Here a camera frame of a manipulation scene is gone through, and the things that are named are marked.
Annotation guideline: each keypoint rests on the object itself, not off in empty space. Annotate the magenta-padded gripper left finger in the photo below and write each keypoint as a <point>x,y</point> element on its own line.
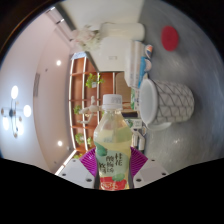
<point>75,171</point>

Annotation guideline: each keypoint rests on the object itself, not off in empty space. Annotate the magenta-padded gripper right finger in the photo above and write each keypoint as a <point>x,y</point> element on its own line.
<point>150,171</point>

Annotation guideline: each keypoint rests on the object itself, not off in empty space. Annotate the clear yellow drink bottle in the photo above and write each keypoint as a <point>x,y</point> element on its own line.
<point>112,146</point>

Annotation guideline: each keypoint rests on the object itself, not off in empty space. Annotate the recessed ceiling light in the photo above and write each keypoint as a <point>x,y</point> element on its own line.
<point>58,62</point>
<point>59,143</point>

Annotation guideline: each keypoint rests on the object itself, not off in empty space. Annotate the white patterned mug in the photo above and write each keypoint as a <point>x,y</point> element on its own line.
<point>173,101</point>

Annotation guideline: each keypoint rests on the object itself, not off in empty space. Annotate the green white box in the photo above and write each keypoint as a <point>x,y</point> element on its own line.
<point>134,98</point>

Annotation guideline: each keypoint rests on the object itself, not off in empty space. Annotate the orange wooden shelf unit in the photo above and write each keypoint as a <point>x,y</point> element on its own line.
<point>78,90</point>

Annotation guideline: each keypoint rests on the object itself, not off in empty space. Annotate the round-bulb ceiling chandelier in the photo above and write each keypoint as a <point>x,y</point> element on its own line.
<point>15,113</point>

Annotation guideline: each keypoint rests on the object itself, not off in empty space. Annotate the beige chair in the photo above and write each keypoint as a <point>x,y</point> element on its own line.
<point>123,86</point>

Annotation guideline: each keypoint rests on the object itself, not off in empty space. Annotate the ceiling air vent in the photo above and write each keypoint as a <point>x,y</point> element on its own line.
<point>37,85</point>

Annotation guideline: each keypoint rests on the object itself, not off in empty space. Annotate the white book stack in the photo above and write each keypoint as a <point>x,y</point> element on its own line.
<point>136,63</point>

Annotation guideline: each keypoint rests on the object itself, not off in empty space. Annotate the pink white flower bouquet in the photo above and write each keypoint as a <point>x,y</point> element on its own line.
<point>86,38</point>

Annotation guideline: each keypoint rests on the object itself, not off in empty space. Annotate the flat round red coaster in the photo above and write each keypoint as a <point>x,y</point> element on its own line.
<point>170,38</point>

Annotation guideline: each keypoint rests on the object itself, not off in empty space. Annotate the white ceramic vase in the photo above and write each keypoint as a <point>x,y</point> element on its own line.
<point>123,32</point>

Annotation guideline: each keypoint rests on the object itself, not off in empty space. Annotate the grey curtain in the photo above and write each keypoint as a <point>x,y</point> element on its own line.
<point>60,28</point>

